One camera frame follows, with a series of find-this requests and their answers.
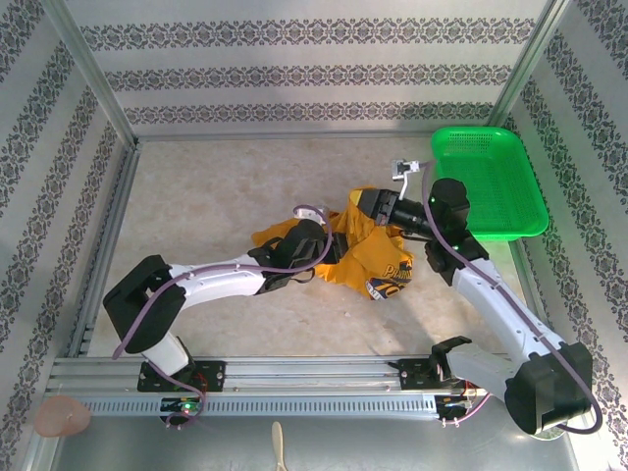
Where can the yellow t-shirt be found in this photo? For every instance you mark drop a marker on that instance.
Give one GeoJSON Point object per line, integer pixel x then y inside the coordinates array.
{"type": "Point", "coordinates": [378, 255]}

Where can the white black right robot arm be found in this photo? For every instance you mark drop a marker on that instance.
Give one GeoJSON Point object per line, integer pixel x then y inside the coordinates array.
{"type": "Point", "coordinates": [500, 309]}

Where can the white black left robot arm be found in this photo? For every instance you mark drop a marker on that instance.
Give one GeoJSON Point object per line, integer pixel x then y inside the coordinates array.
{"type": "Point", "coordinates": [216, 282]}

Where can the green plastic mesh basket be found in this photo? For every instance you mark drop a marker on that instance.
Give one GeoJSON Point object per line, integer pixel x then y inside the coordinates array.
{"type": "Point", "coordinates": [490, 186]}

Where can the small circuit board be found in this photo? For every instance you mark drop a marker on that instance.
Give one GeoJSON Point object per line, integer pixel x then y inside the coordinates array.
{"type": "Point", "coordinates": [181, 406]}
{"type": "Point", "coordinates": [454, 402]}

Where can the cream wooden spoon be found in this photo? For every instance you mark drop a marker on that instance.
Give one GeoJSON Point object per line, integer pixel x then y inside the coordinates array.
{"type": "Point", "coordinates": [277, 441]}

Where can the green patterned round plate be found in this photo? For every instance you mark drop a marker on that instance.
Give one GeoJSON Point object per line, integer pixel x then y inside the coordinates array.
{"type": "Point", "coordinates": [547, 434]}

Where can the translucent pink cup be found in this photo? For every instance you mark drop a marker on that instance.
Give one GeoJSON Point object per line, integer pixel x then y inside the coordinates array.
{"type": "Point", "coordinates": [61, 417]}

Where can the aluminium frame bar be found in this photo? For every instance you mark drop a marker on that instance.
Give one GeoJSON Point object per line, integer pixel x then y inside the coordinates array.
{"type": "Point", "coordinates": [294, 135]}

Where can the long aluminium mounting rail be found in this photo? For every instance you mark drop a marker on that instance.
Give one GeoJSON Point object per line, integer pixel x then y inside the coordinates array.
{"type": "Point", "coordinates": [314, 375]}

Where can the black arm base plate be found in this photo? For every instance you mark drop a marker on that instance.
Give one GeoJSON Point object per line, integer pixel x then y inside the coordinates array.
{"type": "Point", "coordinates": [213, 375]}
{"type": "Point", "coordinates": [412, 375]}

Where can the aluminium frame post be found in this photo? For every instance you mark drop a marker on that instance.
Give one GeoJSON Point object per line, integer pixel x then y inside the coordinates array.
{"type": "Point", "coordinates": [529, 64]}
{"type": "Point", "coordinates": [94, 73]}

